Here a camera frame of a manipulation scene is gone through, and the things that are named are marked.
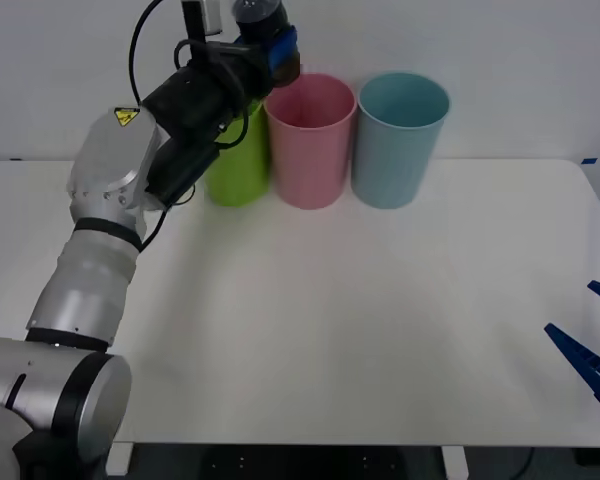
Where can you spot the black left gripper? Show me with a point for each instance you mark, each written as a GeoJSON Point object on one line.
{"type": "Point", "coordinates": [235, 65]}

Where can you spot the dark plastic bottle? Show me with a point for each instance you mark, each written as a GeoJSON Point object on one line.
{"type": "Point", "coordinates": [260, 20]}

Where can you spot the silver-grey left robot arm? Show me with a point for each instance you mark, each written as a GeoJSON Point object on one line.
{"type": "Point", "coordinates": [110, 150]}

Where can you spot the green plastic bin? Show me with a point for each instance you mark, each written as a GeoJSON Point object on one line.
{"type": "Point", "coordinates": [237, 165]}

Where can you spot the pink plastic bin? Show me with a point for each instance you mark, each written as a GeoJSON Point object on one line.
{"type": "Point", "coordinates": [310, 160]}

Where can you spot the white table leg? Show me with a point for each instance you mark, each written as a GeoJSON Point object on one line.
{"type": "Point", "coordinates": [121, 459]}
{"type": "Point", "coordinates": [455, 462]}

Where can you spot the pale blue plastic bin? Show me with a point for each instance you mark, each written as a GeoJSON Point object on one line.
{"type": "Point", "coordinates": [395, 155]}

